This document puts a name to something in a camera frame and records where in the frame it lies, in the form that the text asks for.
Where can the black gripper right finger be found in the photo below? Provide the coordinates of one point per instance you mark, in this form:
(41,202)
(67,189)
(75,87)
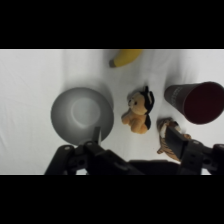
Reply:
(191,153)

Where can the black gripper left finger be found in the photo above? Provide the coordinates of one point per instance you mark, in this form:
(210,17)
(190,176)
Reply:
(71,159)

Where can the brown cup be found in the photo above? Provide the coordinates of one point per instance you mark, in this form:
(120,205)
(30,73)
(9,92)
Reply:
(196,101)

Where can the grey bowl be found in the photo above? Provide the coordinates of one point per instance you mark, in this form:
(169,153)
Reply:
(80,115)

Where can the striped tiger plush toy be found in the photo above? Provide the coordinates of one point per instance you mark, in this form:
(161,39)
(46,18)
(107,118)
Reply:
(164,136)

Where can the orange plush toy black hair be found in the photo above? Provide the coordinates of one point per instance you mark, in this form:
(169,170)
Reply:
(138,111)

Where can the yellow banana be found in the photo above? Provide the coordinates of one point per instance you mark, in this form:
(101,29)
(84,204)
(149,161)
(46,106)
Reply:
(126,57)

